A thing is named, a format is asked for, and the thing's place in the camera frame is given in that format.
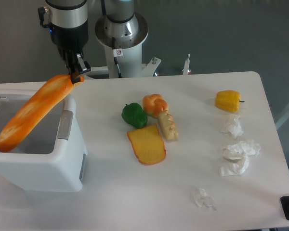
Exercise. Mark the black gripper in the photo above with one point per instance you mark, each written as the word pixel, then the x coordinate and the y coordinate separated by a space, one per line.
pixel 70 42

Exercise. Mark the long orange baguette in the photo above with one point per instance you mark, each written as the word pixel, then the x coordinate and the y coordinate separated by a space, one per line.
pixel 35 109

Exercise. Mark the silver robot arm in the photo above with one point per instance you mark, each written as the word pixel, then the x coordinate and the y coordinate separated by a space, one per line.
pixel 114 23

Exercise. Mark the round knotted bread roll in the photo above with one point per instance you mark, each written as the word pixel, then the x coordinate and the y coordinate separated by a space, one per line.
pixel 154 104

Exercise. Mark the white trash can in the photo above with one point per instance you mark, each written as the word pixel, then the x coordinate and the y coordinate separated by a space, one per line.
pixel 51 158

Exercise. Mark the green bell pepper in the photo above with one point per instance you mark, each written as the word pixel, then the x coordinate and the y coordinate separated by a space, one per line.
pixel 134 115

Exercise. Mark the small beige pastry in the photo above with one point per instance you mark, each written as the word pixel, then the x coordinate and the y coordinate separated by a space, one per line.
pixel 167 125

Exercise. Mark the yellow toast slice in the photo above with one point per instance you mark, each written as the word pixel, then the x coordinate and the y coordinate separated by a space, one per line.
pixel 147 144

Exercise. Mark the yellow bell pepper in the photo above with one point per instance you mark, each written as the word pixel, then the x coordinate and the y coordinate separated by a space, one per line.
pixel 228 100

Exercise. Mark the crumpled white tissue top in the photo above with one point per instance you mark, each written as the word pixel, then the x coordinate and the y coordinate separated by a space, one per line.
pixel 233 126

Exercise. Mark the small crumpled white tissue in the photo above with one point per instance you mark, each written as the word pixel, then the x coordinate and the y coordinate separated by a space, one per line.
pixel 201 198

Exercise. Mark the crumpled white tissue middle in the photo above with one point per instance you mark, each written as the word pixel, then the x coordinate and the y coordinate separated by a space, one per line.
pixel 244 148

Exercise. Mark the crumpled white tissue lower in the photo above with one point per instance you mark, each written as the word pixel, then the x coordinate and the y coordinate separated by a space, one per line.
pixel 234 168

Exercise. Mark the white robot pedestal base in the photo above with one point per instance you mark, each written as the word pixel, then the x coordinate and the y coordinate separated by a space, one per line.
pixel 125 63

